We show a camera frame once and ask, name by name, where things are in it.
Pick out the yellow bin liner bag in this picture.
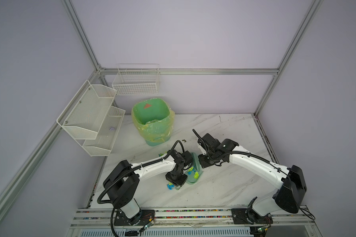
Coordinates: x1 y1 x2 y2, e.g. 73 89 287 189
131 98 176 143

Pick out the white wire basket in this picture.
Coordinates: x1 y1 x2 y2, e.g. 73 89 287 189
112 64 160 96

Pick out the white mesh shelf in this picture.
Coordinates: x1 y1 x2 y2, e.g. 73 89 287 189
56 81 117 140
83 106 125 157

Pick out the green trash bin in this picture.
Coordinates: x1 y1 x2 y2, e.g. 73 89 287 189
132 97 175 147

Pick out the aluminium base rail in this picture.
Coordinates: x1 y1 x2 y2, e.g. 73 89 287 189
67 207 322 237

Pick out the lower white mesh shelf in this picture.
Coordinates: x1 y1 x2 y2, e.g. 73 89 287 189
83 106 125 157

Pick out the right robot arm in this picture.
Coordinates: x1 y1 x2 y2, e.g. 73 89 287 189
194 132 307 224

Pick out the upper white mesh shelf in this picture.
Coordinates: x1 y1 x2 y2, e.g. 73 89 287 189
56 81 117 140

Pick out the green plastic dustpan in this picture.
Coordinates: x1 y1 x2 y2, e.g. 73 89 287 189
185 153 203 185

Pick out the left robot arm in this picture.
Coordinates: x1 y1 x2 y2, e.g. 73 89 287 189
97 140 194 226

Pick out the aluminium frame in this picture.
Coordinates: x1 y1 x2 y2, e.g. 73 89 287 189
0 1 322 223

